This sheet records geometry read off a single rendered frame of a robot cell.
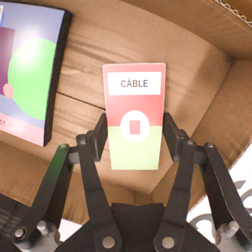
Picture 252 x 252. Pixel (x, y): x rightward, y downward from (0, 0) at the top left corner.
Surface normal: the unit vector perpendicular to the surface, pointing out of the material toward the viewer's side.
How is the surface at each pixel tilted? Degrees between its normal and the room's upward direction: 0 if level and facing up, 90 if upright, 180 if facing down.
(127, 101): 0
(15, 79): 0
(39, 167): 88
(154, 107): 0
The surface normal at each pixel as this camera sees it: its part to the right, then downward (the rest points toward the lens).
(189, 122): -0.04, 0.42
